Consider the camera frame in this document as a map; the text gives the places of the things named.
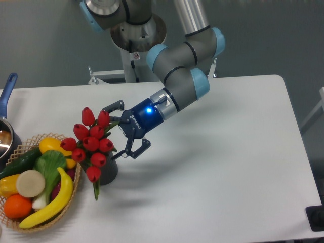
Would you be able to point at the woven wicker basket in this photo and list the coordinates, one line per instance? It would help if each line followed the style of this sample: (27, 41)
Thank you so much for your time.
(30, 144)

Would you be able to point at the green bok choy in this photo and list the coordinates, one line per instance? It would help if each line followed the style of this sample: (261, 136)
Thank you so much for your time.
(47, 165)

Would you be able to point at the blue handled saucepan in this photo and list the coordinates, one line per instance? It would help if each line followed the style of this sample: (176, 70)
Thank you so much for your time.
(9, 139)

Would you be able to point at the yellow banana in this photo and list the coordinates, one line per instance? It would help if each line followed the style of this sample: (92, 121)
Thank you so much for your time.
(54, 207)

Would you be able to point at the yellow bell pepper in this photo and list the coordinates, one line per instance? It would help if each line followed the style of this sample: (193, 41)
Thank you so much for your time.
(8, 186)

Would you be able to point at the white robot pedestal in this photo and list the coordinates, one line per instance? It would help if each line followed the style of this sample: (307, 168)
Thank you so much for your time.
(134, 42)

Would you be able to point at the green cucumber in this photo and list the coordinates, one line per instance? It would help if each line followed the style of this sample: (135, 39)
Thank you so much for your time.
(25, 162)

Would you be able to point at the yellow lemon squash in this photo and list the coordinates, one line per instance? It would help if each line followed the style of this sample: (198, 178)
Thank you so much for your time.
(50, 143)

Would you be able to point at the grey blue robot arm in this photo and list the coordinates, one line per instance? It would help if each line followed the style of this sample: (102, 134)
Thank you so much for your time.
(175, 67)

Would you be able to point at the orange fruit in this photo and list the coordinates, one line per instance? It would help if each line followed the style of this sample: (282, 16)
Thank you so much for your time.
(17, 206)

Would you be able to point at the white frame at right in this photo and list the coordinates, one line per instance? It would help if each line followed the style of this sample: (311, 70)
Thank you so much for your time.
(313, 115)

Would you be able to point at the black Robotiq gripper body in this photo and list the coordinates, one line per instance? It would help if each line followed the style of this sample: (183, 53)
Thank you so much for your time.
(141, 119)

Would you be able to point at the dark red fruit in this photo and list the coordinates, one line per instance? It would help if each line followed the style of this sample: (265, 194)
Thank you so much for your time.
(55, 191)

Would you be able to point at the dark grey ribbed vase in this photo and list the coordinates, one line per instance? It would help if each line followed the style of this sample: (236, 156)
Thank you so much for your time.
(109, 171)

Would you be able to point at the beige round disc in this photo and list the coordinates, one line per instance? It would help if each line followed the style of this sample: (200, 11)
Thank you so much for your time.
(30, 183)

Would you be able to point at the red tulip bouquet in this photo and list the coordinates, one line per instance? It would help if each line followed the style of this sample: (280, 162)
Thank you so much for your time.
(91, 145)

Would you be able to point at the black device at edge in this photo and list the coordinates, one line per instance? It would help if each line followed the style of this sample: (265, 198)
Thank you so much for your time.
(315, 217)

